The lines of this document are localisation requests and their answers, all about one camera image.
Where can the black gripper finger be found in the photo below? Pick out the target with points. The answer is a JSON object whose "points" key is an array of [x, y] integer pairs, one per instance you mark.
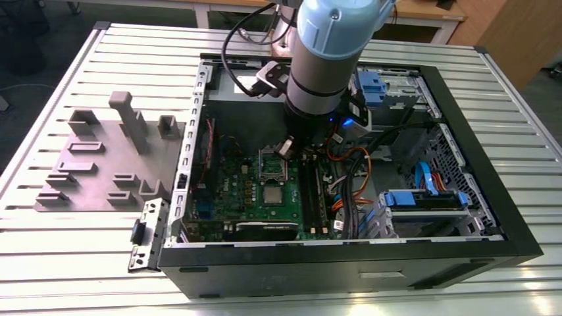
{"points": [[298, 149], [284, 148]]}

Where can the silver green CPU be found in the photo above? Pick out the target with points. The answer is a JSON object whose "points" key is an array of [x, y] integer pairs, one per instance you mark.
{"points": [[273, 195]]}

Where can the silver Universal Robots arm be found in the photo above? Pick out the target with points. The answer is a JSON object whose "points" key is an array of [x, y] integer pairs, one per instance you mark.
{"points": [[317, 66]]}

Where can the CPU socket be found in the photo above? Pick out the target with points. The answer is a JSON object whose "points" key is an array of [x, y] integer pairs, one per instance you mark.
{"points": [[274, 185]]}

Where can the black RAM slot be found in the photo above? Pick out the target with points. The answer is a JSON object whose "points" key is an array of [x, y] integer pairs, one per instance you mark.
{"points": [[308, 194], [313, 194], [301, 194]]}

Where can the grey power supply unit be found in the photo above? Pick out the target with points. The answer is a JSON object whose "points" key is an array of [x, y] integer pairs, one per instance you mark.
{"points": [[237, 118]]}

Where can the green Dell motherboard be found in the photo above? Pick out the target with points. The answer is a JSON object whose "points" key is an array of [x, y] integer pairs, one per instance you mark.
{"points": [[233, 194]]}

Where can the blue plastic drive latch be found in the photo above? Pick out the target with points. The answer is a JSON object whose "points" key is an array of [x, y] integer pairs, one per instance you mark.
{"points": [[373, 87]]}

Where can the grey metal drive cage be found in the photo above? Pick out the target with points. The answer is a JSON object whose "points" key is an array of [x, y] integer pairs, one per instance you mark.
{"points": [[396, 112]]}

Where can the black graphics card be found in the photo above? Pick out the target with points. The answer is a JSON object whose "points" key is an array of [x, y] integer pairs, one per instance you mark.
{"points": [[264, 228]]}

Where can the hard disk in blue carrier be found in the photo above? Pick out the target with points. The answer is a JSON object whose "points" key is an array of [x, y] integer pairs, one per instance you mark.
{"points": [[403, 199]]}

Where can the black open PC case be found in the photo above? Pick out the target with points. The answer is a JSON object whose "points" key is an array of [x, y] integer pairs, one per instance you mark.
{"points": [[308, 273]]}

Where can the grey plastic parts rack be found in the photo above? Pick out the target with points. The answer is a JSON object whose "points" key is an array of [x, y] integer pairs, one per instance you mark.
{"points": [[110, 158]]}

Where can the wooden desk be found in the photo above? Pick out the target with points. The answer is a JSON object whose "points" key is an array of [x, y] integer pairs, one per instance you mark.
{"points": [[431, 14]]}

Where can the grey metal disk bay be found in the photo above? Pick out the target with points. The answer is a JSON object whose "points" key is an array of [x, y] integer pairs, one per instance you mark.
{"points": [[465, 224]]}

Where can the wooden cabinet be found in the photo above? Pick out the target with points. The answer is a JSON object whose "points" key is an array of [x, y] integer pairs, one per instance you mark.
{"points": [[515, 39]]}

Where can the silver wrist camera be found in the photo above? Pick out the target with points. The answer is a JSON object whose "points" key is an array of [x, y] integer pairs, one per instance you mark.
{"points": [[273, 75]]}

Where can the grey metal slot bracket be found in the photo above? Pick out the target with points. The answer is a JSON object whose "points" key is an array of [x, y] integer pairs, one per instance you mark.
{"points": [[154, 214]]}

